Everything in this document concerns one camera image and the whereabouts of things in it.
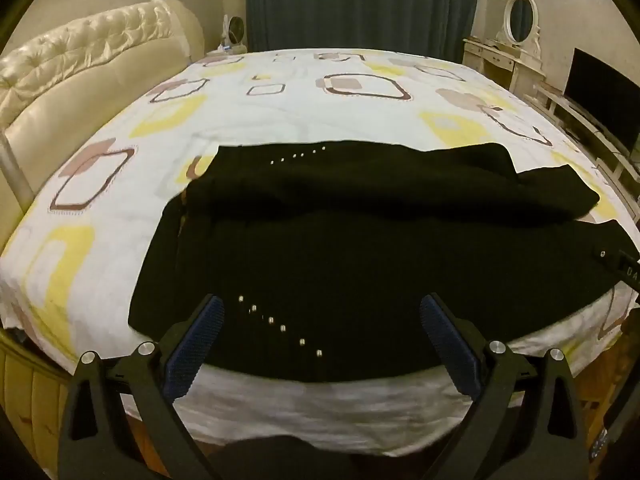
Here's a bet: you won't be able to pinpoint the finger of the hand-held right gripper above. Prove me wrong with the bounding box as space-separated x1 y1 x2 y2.
591 246 640 292

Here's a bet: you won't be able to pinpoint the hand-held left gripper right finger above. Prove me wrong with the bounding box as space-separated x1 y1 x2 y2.
420 293 589 480

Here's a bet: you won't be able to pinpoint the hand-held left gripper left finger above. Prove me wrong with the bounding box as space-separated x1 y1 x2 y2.
57 295 225 480

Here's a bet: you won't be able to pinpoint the black pants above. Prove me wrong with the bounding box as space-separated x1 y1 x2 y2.
127 141 640 383

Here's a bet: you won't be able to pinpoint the white television stand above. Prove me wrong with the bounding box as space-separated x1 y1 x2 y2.
532 82 640 196

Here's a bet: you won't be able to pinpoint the black flat television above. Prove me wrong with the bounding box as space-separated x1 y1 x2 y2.
564 48 640 153

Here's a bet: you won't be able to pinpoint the patterned white bed sheet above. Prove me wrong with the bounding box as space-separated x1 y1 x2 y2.
0 49 640 456

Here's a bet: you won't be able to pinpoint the white dressing table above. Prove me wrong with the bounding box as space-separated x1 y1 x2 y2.
462 37 546 93

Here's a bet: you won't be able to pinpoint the oval white vanity mirror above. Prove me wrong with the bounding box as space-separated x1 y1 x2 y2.
497 0 543 48

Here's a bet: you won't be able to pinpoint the white nightstand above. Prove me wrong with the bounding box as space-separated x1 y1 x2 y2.
206 46 247 61

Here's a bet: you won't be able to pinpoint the cream tufted leather headboard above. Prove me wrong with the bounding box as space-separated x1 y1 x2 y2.
0 0 206 256

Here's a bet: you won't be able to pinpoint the small white desk fan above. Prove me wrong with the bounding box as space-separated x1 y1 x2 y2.
220 14 247 53

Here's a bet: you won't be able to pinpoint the dark teal curtain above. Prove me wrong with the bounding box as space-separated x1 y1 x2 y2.
245 0 483 63

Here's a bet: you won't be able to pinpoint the yellow padded bed frame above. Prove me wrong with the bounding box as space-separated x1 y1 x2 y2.
0 330 71 480

